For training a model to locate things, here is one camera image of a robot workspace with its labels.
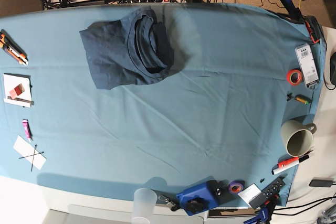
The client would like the beige ceramic mug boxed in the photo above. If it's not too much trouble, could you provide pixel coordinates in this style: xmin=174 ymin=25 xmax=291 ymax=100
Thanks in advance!
xmin=280 ymin=120 xmax=317 ymax=157

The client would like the blue black spring clamp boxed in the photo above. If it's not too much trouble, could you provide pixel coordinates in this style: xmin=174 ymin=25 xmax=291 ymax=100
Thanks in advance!
xmin=243 ymin=194 xmax=279 ymax=224

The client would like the red black clamp tool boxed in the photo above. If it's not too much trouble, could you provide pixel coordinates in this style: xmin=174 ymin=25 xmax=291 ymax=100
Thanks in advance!
xmin=304 ymin=16 xmax=321 ymax=44

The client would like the black remote control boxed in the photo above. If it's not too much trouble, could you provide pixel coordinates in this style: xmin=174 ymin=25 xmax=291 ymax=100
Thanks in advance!
xmin=249 ymin=176 xmax=285 ymax=209

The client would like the orange utility knife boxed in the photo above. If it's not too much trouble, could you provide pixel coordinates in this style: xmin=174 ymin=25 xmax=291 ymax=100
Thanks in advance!
xmin=1 ymin=30 xmax=29 ymax=66

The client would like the blue plastic fixture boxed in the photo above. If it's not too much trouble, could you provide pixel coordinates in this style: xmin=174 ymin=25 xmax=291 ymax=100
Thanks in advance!
xmin=176 ymin=181 xmax=219 ymax=216

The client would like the white sticky note pad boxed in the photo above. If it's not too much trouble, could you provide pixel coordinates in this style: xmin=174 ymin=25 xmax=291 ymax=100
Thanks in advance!
xmin=238 ymin=184 xmax=261 ymax=206

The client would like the orange green battery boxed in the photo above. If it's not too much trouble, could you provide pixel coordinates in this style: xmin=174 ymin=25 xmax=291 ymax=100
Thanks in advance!
xmin=295 ymin=95 xmax=311 ymax=105

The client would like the red white marker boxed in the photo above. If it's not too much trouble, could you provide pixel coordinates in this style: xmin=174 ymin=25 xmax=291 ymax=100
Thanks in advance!
xmin=271 ymin=155 xmax=309 ymax=175

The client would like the purple tape roll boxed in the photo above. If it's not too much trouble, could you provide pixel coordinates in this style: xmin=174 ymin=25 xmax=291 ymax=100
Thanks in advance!
xmin=228 ymin=179 xmax=245 ymax=195

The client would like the dark blue T-shirt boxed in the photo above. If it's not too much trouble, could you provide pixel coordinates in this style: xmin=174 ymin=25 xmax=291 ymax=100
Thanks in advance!
xmin=79 ymin=6 xmax=174 ymax=90

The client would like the black hairpin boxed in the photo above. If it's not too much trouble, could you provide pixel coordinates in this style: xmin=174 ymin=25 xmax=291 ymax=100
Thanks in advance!
xmin=19 ymin=152 xmax=44 ymax=159
xmin=30 ymin=144 xmax=37 ymax=172

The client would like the metal carabiner keyring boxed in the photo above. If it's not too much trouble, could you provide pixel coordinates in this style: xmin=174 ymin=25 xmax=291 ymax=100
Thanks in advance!
xmin=158 ymin=195 xmax=180 ymax=212

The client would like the white notepad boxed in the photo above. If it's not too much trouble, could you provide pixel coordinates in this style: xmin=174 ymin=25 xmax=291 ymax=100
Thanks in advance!
xmin=3 ymin=74 xmax=32 ymax=108

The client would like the pink glue tube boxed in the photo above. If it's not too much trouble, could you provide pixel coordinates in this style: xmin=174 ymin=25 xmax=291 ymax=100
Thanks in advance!
xmin=22 ymin=119 xmax=32 ymax=143

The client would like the translucent plastic cup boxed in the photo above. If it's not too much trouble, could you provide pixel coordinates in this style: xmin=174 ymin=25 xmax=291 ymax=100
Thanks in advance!
xmin=131 ymin=188 xmax=158 ymax=223

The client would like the white paper card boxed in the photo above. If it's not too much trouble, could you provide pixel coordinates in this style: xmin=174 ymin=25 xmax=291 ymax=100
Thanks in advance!
xmin=13 ymin=136 xmax=47 ymax=170

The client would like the blue bar clamp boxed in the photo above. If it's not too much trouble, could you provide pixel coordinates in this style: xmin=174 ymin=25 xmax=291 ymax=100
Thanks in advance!
xmin=280 ymin=0 xmax=303 ymax=22

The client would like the light blue table cloth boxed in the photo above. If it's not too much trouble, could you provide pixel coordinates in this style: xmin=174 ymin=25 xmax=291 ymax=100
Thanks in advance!
xmin=1 ymin=4 xmax=322 ymax=200

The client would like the black power adapter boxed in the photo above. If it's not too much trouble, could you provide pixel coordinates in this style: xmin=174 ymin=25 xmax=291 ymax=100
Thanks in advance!
xmin=309 ymin=179 xmax=335 ymax=188

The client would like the red tape roll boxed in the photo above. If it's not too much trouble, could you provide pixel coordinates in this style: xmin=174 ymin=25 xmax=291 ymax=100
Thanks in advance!
xmin=286 ymin=69 xmax=303 ymax=86

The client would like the small black clip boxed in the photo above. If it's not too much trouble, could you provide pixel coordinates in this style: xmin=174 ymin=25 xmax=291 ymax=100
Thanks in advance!
xmin=286 ymin=93 xmax=294 ymax=102

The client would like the red wooden block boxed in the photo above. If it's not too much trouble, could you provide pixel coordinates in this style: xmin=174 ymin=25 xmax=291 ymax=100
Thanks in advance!
xmin=9 ymin=83 xmax=25 ymax=100

